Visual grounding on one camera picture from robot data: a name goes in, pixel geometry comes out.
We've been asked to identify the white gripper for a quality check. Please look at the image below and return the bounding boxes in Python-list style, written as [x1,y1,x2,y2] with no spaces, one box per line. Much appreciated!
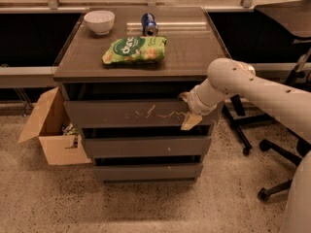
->
[179,85,217,131]

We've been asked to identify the grey top drawer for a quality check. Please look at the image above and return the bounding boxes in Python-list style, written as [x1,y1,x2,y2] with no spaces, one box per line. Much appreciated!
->
[63,98,225,129]

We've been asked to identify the grey drawer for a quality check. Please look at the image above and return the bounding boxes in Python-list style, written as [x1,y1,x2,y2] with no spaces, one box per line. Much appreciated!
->
[63,98,225,129]
[82,137,211,157]
[93,163,203,182]

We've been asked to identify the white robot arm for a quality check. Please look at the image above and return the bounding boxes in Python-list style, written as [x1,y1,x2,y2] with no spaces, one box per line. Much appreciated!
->
[181,58,311,233]

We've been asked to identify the grey middle drawer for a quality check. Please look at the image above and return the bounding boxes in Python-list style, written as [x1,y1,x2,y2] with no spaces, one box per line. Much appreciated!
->
[82,137,211,157]

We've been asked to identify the grey bottom drawer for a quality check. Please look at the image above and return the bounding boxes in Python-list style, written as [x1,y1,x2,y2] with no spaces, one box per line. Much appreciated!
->
[93,163,203,182]

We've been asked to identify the dark grey drawer cabinet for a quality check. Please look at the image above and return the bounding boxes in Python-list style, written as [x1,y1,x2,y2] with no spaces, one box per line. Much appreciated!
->
[52,6,231,184]

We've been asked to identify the open cardboard box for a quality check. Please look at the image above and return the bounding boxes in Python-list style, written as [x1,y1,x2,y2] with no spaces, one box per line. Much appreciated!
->
[18,87,91,165]

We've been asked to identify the green snack bag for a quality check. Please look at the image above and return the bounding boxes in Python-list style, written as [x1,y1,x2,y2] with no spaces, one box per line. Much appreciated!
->
[102,37,166,64]

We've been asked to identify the blue soda can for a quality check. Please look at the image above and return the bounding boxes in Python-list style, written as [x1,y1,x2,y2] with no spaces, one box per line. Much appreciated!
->
[141,13,158,36]

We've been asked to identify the white ceramic bowl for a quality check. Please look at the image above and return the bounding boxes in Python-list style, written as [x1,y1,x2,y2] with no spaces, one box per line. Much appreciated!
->
[84,10,115,35]

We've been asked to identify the black office chair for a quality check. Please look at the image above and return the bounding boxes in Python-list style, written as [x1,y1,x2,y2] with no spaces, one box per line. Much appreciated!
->
[254,0,311,202]

